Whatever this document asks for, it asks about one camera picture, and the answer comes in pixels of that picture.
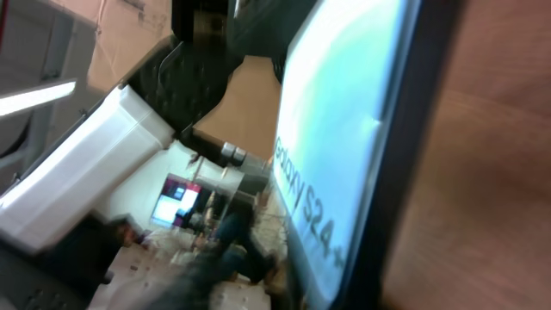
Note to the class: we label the Samsung Galaxy smartphone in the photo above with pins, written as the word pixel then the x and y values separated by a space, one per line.
pixel 359 86

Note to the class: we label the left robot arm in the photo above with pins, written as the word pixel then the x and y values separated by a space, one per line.
pixel 171 67

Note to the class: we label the seated person in background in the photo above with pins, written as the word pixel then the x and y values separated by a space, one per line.
pixel 187 268

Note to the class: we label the background computer monitor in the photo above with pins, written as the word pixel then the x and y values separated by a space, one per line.
pixel 177 198

